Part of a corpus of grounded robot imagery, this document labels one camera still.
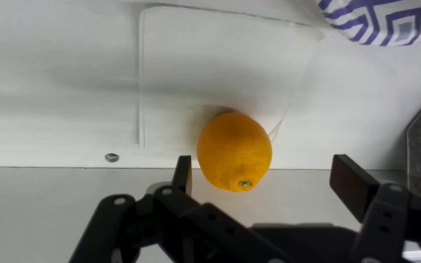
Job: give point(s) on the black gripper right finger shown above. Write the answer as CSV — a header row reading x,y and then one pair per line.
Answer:
x,y
396,219

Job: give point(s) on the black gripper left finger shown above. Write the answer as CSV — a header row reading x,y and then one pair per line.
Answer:
x,y
124,223

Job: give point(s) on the orange citrus fruit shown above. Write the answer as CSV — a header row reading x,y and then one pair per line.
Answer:
x,y
233,147

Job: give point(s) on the blue patterned paper bowl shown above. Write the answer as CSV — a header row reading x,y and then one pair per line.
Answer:
x,y
381,23

